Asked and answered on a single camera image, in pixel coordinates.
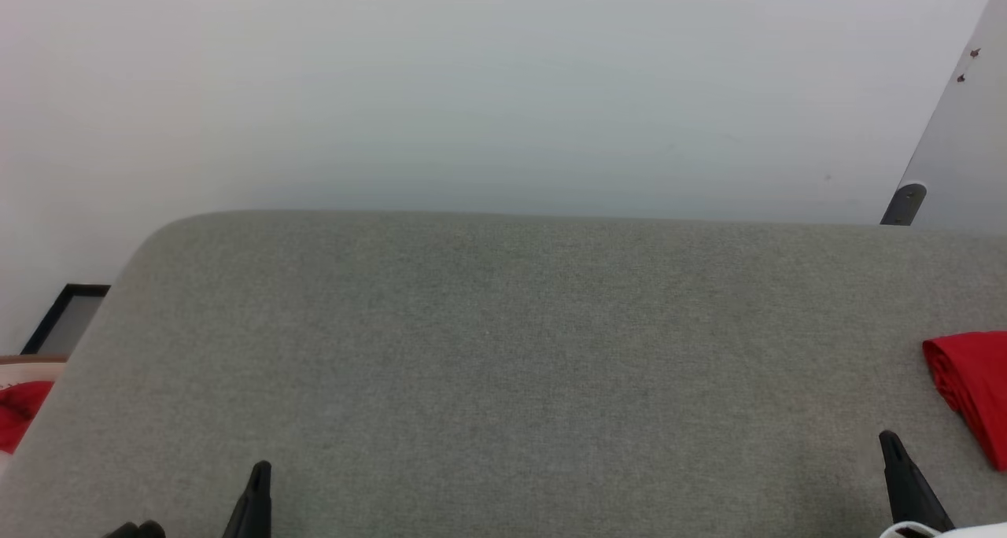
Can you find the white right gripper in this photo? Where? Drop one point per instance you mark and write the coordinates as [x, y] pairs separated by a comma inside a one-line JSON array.
[[975, 532]]

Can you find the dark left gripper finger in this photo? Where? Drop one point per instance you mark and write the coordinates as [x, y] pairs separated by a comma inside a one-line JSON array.
[[253, 506], [138, 531]]

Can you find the red white striped garment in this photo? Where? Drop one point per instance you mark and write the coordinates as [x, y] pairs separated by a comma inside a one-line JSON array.
[[975, 381]]

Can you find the red and white cloth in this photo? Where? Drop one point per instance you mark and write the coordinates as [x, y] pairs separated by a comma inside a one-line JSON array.
[[20, 412]]

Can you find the black framed board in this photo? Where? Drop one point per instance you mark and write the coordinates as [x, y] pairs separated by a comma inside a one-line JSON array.
[[67, 318]]

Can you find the grey flat panel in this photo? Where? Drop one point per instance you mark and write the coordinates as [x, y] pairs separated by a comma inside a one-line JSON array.
[[968, 145]]

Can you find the dark grey metal bracket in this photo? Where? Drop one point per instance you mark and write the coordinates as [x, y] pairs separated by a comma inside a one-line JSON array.
[[906, 204]]

